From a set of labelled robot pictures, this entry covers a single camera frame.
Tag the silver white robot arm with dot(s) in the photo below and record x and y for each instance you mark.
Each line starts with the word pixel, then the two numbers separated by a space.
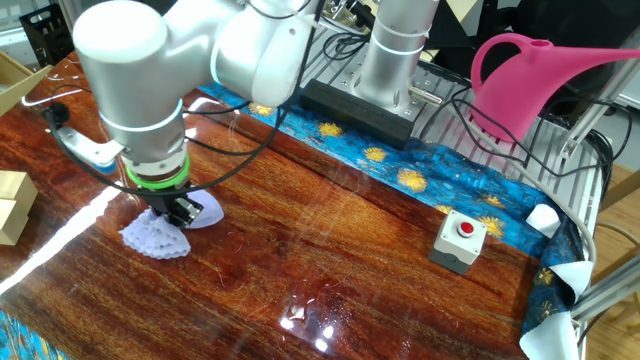
pixel 135 85

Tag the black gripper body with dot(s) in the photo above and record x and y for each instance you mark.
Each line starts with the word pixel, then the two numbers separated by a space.
pixel 167 200

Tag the white fluffy cleaning cloth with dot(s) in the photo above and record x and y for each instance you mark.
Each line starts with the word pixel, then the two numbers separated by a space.
pixel 155 240

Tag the blue starry tablecloth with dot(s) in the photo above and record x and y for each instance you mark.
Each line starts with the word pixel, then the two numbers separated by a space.
pixel 440 170

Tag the pink watering can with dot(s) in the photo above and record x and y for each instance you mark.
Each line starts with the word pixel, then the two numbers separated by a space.
pixel 525 85

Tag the tan wooden block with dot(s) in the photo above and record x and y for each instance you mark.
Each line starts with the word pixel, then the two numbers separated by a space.
pixel 11 222
pixel 17 185

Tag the red push button box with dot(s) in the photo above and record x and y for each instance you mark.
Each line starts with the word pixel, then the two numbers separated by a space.
pixel 457 245

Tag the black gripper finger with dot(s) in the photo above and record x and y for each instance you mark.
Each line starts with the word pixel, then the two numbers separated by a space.
pixel 186 212
pixel 162 216

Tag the black metal crate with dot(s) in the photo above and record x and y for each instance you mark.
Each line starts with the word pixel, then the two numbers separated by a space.
pixel 45 35

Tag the glossy wood grain mat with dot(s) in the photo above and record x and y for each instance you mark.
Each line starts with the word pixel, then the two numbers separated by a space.
pixel 300 240

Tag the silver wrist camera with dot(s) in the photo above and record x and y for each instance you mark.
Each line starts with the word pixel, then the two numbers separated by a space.
pixel 92 152

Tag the aluminium frame post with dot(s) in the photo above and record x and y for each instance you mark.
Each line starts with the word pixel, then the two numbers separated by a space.
pixel 590 120
pixel 610 290

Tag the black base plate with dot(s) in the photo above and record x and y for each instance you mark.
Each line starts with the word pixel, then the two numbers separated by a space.
pixel 360 112

